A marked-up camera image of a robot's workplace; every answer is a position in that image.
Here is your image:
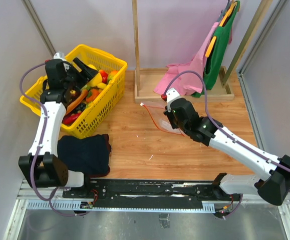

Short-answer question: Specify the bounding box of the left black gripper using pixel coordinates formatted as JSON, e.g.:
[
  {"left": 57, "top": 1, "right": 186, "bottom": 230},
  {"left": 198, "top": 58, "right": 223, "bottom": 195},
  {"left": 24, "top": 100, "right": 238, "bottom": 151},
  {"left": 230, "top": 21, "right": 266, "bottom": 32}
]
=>
[{"left": 63, "top": 57, "right": 98, "bottom": 92}]

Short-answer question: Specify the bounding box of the yellow banana bunch toy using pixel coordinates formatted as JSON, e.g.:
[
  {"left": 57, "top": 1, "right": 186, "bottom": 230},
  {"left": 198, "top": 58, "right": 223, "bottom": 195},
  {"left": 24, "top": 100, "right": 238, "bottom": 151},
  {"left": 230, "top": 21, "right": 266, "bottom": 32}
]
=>
[{"left": 87, "top": 64, "right": 102, "bottom": 88}]

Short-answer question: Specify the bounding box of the clear zip top bag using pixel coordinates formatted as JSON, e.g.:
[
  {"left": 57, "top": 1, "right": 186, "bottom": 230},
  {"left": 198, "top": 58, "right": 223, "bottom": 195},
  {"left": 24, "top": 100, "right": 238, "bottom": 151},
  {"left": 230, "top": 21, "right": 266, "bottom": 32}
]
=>
[{"left": 140, "top": 101, "right": 185, "bottom": 137}]

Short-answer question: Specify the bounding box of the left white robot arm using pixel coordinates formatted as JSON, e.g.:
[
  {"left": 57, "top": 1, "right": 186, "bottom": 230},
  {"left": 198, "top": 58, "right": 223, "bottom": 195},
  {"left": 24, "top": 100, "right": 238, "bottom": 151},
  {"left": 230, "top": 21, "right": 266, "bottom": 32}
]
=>
[{"left": 18, "top": 53, "right": 97, "bottom": 198}]

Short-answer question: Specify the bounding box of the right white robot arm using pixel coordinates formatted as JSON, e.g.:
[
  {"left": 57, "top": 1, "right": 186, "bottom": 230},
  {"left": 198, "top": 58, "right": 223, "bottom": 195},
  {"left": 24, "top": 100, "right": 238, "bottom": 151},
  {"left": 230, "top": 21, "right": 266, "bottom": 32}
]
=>
[{"left": 164, "top": 97, "right": 290, "bottom": 206}]

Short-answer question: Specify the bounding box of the orange carrot toy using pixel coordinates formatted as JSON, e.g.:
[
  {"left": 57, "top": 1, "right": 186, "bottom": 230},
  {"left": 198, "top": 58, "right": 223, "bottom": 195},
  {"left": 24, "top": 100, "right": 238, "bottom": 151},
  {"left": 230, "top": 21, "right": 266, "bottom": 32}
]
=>
[{"left": 66, "top": 89, "right": 88, "bottom": 115}]

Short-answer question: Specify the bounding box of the purple mangosteen toy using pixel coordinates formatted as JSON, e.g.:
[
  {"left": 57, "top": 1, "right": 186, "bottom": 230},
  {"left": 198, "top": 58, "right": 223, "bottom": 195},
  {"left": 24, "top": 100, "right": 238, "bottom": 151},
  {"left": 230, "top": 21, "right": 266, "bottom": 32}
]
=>
[{"left": 70, "top": 88, "right": 81, "bottom": 101}]

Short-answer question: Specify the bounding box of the orange bell pepper toy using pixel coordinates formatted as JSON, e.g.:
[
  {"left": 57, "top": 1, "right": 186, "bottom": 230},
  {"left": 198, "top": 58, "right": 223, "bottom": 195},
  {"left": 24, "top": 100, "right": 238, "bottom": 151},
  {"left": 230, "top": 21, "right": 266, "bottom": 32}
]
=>
[{"left": 85, "top": 88, "right": 100, "bottom": 103}]

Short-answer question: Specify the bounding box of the red bell pepper toy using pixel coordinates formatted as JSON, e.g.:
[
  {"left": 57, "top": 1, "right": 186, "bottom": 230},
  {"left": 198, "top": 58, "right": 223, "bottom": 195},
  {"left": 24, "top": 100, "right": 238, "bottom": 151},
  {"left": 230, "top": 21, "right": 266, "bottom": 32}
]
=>
[{"left": 99, "top": 69, "right": 108, "bottom": 84}]

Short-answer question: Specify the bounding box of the black grape bunch toy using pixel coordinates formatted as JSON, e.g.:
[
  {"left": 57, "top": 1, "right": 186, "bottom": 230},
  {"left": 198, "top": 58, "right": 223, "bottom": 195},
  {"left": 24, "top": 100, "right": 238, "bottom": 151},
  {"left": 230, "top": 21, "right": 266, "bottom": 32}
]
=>
[{"left": 75, "top": 102, "right": 86, "bottom": 113}]

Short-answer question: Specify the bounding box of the orange fruit toy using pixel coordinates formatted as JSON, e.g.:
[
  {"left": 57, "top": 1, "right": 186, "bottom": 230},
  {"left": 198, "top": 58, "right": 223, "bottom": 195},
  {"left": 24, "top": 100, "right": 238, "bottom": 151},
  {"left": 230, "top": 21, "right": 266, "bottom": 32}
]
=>
[{"left": 107, "top": 70, "right": 118, "bottom": 84}]

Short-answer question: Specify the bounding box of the pink garment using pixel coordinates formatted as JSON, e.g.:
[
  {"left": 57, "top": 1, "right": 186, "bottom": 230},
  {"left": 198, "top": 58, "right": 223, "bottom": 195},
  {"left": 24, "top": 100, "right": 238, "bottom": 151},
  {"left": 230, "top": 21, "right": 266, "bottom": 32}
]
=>
[{"left": 153, "top": 22, "right": 219, "bottom": 96}]

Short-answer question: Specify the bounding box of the red chili pepper toy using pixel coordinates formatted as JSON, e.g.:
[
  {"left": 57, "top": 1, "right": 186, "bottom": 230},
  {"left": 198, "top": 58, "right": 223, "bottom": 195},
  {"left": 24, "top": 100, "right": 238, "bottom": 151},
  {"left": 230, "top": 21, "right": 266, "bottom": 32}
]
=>
[{"left": 62, "top": 112, "right": 81, "bottom": 126}]

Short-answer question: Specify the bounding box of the yellow plastic shopping basket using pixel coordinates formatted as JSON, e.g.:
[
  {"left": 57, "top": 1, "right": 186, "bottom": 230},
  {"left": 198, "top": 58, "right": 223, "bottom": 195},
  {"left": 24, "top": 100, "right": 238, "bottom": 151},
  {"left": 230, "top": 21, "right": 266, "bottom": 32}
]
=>
[{"left": 19, "top": 43, "right": 128, "bottom": 140}]

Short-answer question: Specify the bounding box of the wooden clothes rack base tray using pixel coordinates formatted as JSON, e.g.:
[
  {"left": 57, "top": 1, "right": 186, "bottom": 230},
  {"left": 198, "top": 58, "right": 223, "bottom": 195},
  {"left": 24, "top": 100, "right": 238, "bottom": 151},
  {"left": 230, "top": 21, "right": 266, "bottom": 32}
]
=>
[{"left": 134, "top": 66, "right": 235, "bottom": 104}]

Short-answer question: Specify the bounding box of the green garment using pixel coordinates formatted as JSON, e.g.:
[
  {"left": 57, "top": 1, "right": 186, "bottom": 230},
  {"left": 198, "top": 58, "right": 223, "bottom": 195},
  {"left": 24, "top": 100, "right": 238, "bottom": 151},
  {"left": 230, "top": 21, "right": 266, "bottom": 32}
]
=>
[{"left": 203, "top": 0, "right": 240, "bottom": 90}]

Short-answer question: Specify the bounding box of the dark navy folded cloth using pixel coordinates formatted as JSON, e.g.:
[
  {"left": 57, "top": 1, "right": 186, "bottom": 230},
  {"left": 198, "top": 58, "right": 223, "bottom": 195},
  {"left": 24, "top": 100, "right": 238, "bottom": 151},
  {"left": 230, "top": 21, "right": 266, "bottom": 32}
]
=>
[{"left": 57, "top": 134, "right": 112, "bottom": 178}]

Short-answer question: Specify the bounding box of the orange clothes hanger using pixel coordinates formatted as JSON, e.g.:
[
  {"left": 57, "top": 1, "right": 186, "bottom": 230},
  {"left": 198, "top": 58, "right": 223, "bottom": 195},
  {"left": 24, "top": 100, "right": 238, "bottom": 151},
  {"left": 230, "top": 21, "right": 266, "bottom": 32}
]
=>
[{"left": 205, "top": 1, "right": 237, "bottom": 58}]

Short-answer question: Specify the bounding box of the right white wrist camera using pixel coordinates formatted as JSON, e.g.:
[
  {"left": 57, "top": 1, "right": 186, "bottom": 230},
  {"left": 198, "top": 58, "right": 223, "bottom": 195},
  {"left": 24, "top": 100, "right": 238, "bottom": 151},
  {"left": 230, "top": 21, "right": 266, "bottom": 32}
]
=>
[{"left": 161, "top": 88, "right": 181, "bottom": 112}]

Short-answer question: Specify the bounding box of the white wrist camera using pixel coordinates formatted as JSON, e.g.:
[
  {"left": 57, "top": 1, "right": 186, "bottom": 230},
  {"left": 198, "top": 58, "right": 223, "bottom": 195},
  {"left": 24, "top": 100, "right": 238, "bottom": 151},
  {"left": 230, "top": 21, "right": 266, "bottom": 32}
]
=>
[
  {"left": 161, "top": 88, "right": 181, "bottom": 112},
  {"left": 53, "top": 52, "right": 67, "bottom": 62}
]

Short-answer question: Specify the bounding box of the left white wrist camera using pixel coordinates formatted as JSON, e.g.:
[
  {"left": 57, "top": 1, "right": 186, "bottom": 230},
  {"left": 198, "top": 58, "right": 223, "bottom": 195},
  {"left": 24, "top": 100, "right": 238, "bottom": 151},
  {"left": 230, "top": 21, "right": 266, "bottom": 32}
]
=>
[{"left": 53, "top": 52, "right": 67, "bottom": 62}]

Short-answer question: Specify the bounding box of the left wooden rack post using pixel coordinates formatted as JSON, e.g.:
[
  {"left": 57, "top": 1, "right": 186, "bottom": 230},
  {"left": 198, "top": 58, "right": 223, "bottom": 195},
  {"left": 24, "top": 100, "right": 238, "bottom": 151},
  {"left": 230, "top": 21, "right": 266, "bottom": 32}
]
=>
[{"left": 131, "top": 0, "right": 140, "bottom": 96}]

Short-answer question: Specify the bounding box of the wooden rack post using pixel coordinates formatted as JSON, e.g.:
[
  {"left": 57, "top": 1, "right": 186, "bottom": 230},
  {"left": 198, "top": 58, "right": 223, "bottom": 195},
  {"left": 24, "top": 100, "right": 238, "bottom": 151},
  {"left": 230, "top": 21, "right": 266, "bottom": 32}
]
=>
[
  {"left": 131, "top": 0, "right": 140, "bottom": 96},
  {"left": 221, "top": 0, "right": 272, "bottom": 88}
]

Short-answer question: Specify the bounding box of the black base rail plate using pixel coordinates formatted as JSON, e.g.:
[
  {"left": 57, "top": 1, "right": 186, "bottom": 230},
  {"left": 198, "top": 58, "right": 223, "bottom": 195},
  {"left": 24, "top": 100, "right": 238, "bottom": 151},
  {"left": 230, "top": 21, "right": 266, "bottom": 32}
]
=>
[{"left": 63, "top": 178, "right": 239, "bottom": 211}]

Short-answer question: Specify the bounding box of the right wooden rack post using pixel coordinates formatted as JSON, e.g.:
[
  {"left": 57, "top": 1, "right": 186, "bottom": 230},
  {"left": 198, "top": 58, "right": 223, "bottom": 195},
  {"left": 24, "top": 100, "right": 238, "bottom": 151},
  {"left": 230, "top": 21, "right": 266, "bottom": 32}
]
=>
[{"left": 221, "top": 0, "right": 272, "bottom": 88}]

